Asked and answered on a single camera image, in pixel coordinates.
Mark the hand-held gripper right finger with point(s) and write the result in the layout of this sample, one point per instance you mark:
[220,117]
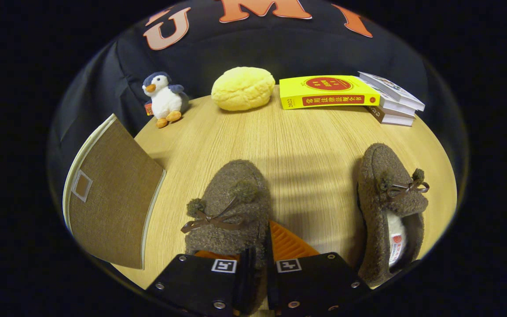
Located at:
[272,281]

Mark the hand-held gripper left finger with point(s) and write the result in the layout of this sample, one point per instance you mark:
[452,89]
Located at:
[247,286]

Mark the brown fuzzy shoe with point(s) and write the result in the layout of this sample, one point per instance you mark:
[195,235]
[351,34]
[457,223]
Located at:
[381,167]
[231,185]

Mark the brown fabric storage box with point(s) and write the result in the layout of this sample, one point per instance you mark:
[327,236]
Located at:
[112,202]

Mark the yellow book with red circle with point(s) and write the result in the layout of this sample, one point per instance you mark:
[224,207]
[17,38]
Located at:
[324,94]

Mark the yellow bread plush toy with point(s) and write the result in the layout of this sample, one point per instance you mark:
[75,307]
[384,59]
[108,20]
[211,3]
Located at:
[242,88]

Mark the penguin plush toy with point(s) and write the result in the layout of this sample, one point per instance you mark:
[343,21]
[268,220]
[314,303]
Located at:
[165,101]

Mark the brown spine book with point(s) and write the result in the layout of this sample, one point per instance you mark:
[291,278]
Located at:
[394,119]

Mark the white illustrated cover book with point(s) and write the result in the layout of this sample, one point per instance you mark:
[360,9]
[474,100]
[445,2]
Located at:
[394,90]

